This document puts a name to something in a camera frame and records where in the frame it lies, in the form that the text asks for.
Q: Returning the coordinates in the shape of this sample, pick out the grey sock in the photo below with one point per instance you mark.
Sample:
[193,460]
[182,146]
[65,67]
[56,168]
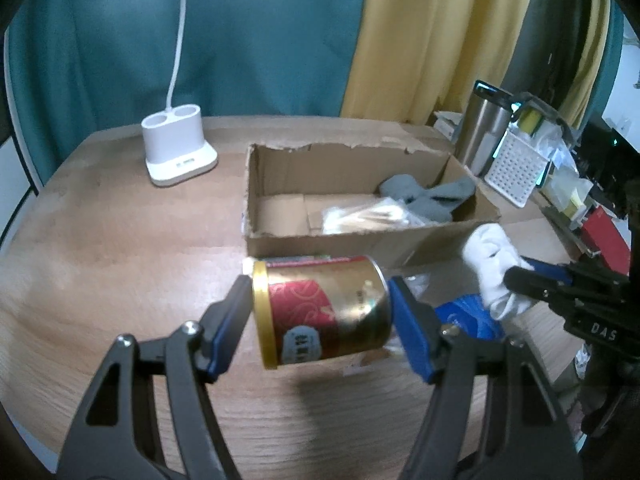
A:
[430,200]

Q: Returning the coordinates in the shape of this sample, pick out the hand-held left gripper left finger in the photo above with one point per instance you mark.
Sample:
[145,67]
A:
[227,325]

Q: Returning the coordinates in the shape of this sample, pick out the yellow item in clear bag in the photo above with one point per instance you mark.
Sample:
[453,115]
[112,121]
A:
[570,195]

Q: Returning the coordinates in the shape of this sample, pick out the crumpled clear plastic bag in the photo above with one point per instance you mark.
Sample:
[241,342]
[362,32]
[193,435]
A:
[555,145]

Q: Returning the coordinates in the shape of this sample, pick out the white desk lamp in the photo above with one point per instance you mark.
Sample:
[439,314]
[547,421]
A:
[175,145]

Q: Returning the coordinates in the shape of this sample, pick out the dark grey curtain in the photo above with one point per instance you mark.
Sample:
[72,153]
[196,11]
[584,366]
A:
[545,25]

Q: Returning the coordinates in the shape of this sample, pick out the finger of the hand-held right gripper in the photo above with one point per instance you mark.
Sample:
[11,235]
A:
[530,282]
[547,270]

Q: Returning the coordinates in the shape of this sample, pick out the clear packet with cream contents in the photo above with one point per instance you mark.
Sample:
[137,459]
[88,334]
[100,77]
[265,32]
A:
[360,215]

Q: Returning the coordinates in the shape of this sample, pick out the cardboard box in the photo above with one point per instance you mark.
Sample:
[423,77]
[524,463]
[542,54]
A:
[300,250]

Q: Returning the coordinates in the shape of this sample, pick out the teal curtain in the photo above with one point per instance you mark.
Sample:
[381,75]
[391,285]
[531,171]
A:
[275,35]

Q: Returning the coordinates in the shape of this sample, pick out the white perforated plastic basket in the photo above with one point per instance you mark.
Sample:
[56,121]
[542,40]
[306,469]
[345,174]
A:
[512,170]

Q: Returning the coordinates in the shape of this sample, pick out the red box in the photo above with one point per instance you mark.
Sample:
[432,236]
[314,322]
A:
[607,237]

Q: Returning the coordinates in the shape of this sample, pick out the white glove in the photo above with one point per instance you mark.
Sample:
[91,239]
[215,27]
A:
[487,255]

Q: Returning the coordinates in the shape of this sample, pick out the blue tissue packet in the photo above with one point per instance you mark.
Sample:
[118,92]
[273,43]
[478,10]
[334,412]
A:
[465,315]

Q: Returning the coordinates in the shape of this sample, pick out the white paper box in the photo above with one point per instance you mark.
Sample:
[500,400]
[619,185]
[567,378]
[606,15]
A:
[447,125]

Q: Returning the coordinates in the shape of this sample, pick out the stainless steel tumbler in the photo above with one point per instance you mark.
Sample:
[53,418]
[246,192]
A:
[482,130]

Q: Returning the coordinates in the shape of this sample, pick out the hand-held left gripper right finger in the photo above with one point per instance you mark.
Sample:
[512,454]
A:
[410,330]

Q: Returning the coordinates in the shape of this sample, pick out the gold and red tin can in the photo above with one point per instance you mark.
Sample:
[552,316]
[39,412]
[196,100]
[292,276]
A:
[325,315]

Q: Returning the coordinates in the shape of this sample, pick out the yellow sponge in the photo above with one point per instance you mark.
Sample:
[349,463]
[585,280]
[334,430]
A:
[529,120]

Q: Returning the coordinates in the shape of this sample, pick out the yellow curtain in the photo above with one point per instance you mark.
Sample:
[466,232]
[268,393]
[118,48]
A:
[425,35]

